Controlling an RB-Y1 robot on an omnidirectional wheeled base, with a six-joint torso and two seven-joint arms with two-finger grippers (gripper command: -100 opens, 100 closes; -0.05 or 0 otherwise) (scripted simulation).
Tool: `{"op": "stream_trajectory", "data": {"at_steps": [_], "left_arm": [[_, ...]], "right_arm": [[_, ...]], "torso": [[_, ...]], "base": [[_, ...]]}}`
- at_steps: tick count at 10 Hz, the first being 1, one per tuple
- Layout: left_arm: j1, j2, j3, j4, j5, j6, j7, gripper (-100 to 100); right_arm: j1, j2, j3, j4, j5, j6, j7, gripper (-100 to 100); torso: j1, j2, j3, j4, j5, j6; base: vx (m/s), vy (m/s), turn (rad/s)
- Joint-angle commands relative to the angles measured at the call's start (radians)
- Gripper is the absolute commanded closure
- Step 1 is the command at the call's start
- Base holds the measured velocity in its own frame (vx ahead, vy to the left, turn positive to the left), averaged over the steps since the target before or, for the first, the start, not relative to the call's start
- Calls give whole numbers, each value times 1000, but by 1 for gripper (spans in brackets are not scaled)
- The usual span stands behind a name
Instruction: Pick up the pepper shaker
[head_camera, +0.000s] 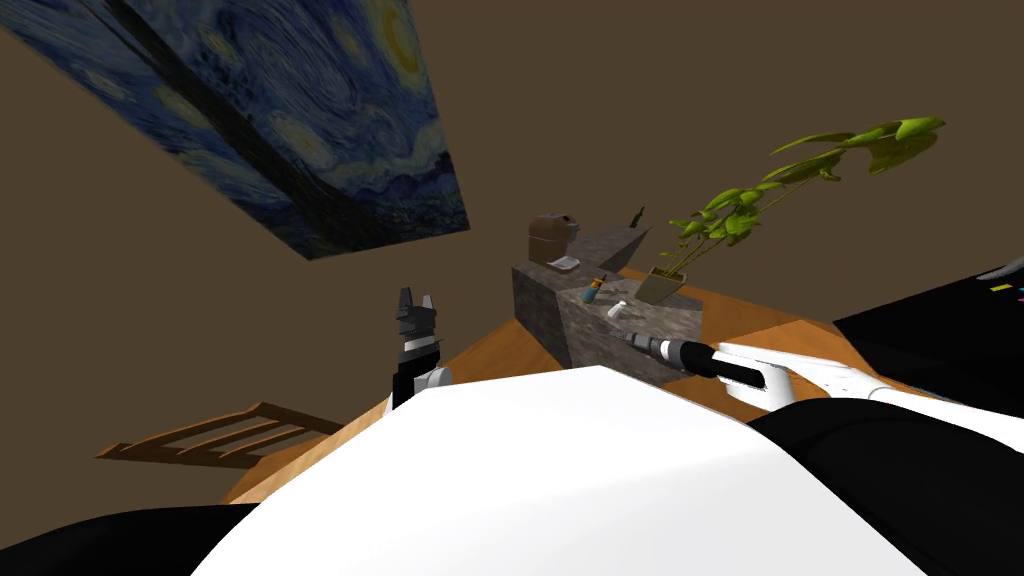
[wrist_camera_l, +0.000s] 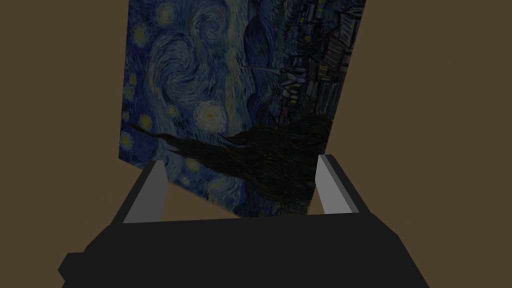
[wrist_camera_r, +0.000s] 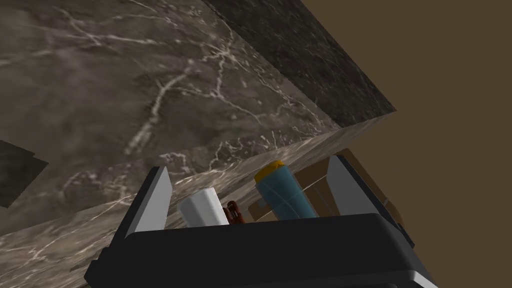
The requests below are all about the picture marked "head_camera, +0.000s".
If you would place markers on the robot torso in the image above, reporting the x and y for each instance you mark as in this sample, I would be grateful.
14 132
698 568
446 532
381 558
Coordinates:
560 480

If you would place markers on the grey stone block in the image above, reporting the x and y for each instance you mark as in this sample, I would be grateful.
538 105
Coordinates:
592 336

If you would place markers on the brown coffee machine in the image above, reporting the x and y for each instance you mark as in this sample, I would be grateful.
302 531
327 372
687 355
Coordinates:
550 236

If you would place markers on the blue starry night painting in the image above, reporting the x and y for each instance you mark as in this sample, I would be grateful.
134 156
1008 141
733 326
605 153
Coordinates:
304 120

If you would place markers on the white flat plate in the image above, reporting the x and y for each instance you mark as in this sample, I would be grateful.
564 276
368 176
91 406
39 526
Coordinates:
564 262

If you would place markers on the green plant in pot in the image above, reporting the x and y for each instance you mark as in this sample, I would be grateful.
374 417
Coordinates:
732 216

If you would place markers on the dark green bottle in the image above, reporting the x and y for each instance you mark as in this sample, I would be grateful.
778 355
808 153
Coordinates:
637 218

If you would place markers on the brown wooden chair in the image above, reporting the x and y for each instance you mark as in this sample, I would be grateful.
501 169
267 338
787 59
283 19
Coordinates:
216 440

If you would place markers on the orange wooden table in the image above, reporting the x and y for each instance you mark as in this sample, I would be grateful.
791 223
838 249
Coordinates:
496 352

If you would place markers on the small white cup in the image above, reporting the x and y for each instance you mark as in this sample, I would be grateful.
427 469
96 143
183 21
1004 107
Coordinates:
616 310

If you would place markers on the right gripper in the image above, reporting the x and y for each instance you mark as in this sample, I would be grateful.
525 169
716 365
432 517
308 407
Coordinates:
629 338

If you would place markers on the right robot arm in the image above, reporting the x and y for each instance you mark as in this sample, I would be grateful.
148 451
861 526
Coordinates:
880 480

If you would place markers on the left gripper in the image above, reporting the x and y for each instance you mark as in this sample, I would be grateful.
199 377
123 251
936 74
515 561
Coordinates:
417 322

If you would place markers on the blue spray bottle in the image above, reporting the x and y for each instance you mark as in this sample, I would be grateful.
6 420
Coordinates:
592 290

